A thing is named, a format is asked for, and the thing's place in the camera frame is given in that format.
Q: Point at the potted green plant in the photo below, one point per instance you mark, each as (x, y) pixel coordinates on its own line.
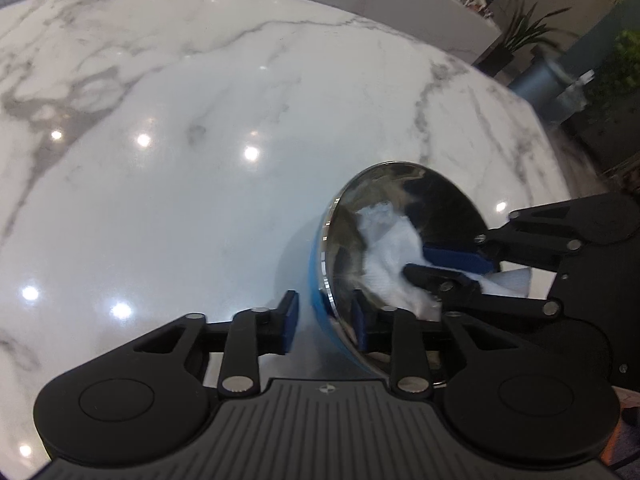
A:
(525, 35)

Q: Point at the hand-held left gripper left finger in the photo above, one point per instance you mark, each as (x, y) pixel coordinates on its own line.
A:
(289, 327)

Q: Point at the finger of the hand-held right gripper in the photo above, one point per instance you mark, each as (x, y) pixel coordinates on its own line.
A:
(440, 280)
(455, 256)

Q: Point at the white cloth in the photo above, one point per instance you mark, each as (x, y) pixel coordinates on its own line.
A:
(390, 250)

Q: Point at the blue steel bowl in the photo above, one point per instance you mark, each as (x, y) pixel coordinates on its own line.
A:
(345, 240)

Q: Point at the leafy branch plant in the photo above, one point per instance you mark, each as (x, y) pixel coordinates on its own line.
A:
(620, 75)

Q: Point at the grey trash can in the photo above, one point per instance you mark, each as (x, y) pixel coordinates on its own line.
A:
(537, 85)

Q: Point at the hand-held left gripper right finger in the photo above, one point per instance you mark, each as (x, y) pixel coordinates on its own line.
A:
(361, 325)

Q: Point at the clear plastic bag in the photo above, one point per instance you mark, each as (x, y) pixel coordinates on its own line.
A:
(575, 97)

